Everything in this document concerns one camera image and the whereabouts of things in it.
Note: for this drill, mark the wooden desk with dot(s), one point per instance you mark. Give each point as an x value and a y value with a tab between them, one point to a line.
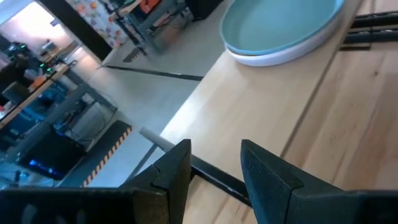
31	96

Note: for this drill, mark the hazard striped floor mat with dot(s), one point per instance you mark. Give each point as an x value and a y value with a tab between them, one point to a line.
102	149

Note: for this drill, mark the black aluminium rig frame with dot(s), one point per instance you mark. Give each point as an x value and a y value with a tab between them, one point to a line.
376	20

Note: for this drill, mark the grey metal workbench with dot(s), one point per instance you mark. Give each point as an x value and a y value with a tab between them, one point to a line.
53	119

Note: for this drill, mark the light grey speckled plate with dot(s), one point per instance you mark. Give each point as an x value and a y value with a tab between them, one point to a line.
280	60

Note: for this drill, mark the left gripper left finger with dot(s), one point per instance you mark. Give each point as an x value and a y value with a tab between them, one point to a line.
177	174

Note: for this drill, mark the black pillar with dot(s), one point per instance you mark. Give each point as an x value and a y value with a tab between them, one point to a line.
81	31

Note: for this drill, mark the black box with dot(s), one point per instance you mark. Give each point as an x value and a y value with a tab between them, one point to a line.
202	7

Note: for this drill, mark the person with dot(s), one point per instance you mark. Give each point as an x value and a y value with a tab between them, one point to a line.
14	73

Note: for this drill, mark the colourful floral poster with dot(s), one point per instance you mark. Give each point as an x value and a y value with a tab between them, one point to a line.
99	21

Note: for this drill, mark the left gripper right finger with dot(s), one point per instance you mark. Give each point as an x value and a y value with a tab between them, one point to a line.
267	180

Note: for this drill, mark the grey-green plate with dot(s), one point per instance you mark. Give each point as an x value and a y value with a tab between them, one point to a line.
273	28

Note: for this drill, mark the black device with blue light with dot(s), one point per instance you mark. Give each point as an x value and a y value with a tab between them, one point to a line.
53	152

